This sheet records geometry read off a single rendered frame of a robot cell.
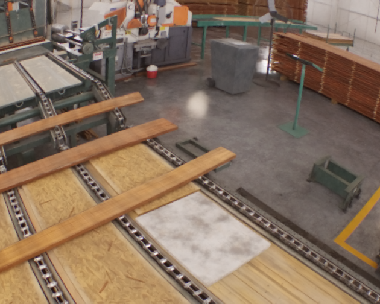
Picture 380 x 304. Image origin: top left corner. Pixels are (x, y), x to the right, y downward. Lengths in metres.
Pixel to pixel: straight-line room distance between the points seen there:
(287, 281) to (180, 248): 0.59
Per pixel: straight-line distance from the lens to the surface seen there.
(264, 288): 1.65
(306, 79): 7.28
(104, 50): 5.26
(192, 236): 1.82
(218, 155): 2.43
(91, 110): 2.99
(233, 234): 1.85
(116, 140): 2.57
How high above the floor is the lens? 2.10
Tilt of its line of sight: 30 degrees down
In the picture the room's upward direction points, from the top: 5 degrees clockwise
